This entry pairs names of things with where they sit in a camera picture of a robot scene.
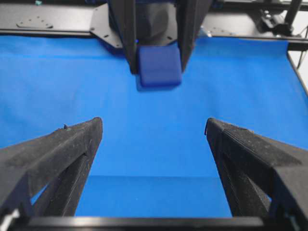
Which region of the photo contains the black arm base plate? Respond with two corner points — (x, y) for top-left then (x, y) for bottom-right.
(90, 1), (178, 53)

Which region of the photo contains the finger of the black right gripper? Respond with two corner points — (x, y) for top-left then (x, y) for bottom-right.
(177, 0), (212, 71)
(107, 0), (138, 74)

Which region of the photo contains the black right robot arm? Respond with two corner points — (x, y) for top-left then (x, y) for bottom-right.
(107, 0), (212, 74)

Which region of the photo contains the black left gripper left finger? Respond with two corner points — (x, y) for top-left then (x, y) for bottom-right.
(0, 117), (103, 231)

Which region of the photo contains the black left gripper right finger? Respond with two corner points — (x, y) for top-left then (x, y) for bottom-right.
(205, 118), (308, 231)

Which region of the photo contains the black corner clamp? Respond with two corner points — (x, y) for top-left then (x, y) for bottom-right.
(255, 0), (308, 38)

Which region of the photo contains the blue block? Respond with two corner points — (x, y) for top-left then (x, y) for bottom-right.
(138, 45), (182, 88)

